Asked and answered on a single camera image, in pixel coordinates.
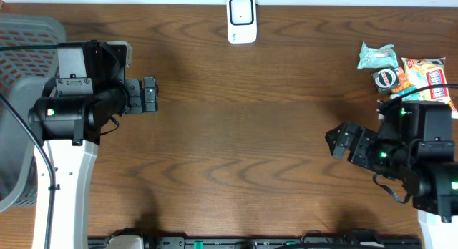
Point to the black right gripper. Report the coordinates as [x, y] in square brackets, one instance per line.
[361, 154]

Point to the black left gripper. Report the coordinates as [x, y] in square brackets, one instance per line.
[135, 89]

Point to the round black red tin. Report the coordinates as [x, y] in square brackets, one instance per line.
[385, 80]

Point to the small orange box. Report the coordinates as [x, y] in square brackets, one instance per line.
[403, 80]

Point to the yellow wet wipes pack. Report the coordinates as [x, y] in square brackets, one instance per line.
[427, 72]

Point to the green tissue pack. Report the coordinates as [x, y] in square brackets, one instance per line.
[383, 57]

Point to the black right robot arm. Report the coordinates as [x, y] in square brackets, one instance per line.
[425, 168]

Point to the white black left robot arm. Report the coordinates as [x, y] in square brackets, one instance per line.
[68, 128]

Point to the white barcode scanner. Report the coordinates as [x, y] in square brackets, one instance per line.
[241, 21]

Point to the grey plastic mesh basket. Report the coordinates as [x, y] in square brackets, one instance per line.
[24, 75]

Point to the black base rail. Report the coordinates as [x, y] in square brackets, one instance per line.
[136, 241]

